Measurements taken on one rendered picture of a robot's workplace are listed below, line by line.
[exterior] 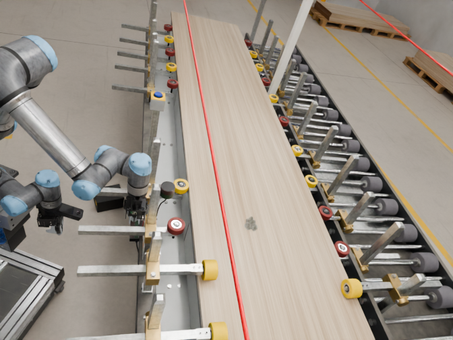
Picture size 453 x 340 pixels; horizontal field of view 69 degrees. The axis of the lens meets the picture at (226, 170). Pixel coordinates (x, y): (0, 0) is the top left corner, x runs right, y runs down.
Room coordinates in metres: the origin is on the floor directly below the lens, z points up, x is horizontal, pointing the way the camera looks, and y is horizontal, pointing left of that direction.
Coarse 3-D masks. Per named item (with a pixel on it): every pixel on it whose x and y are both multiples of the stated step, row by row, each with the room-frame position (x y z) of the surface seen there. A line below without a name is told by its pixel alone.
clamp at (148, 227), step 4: (156, 220) 0.95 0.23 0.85; (148, 224) 0.89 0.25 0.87; (152, 224) 0.90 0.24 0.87; (148, 228) 0.87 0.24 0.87; (152, 228) 0.88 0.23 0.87; (148, 232) 0.85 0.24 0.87; (144, 236) 0.85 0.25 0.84; (148, 236) 0.83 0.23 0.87; (144, 240) 0.83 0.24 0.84; (148, 240) 0.83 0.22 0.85
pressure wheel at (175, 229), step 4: (172, 220) 0.93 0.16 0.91; (176, 220) 0.94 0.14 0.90; (180, 220) 0.95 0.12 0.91; (168, 224) 0.90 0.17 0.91; (172, 224) 0.91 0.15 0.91; (176, 224) 0.92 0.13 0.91; (180, 224) 0.93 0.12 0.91; (184, 224) 0.93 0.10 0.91; (168, 228) 0.89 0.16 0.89; (172, 228) 0.89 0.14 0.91; (176, 228) 0.90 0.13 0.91; (180, 228) 0.90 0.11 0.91; (184, 228) 0.92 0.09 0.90; (172, 232) 0.88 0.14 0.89; (176, 232) 0.88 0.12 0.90; (180, 232) 0.89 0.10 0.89; (172, 236) 0.92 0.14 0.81
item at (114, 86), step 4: (112, 84) 1.93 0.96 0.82; (116, 84) 1.95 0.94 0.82; (120, 84) 1.96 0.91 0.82; (112, 88) 1.92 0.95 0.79; (116, 88) 1.93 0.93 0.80; (120, 88) 1.94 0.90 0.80; (124, 88) 1.95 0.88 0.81; (128, 88) 1.96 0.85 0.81; (132, 88) 1.97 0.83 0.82; (136, 88) 1.98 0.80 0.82; (140, 88) 2.00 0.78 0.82; (144, 88) 2.02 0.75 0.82; (140, 92) 1.99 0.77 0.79; (144, 92) 2.00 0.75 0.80; (164, 92) 2.06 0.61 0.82; (168, 92) 2.07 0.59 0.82; (172, 92) 2.09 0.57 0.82; (168, 96) 2.07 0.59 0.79; (172, 96) 2.08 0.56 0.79
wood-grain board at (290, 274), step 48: (240, 48) 3.10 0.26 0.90; (192, 96) 2.00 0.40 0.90; (240, 96) 2.23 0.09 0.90; (192, 144) 1.50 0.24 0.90; (240, 144) 1.66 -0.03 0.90; (288, 144) 1.84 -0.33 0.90; (192, 192) 1.14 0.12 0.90; (240, 192) 1.26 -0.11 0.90; (288, 192) 1.39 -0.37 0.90; (240, 240) 0.96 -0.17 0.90; (288, 240) 1.06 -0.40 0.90; (240, 288) 0.73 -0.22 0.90; (288, 288) 0.80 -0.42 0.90; (336, 288) 0.89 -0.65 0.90; (240, 336) 0.54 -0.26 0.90; (288, 336) 0.60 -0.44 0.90; (336, 336) 0.67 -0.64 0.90
